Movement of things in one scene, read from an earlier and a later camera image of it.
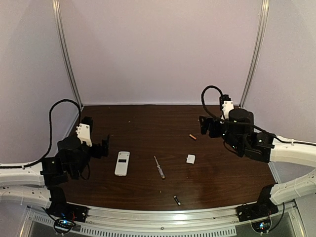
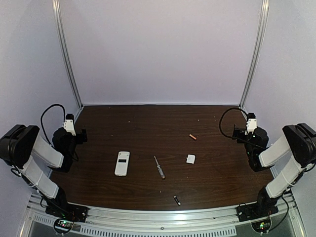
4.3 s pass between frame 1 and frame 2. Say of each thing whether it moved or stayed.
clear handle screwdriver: stayed
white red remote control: stayed
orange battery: stayed
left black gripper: moved
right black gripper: moved
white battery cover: stayed
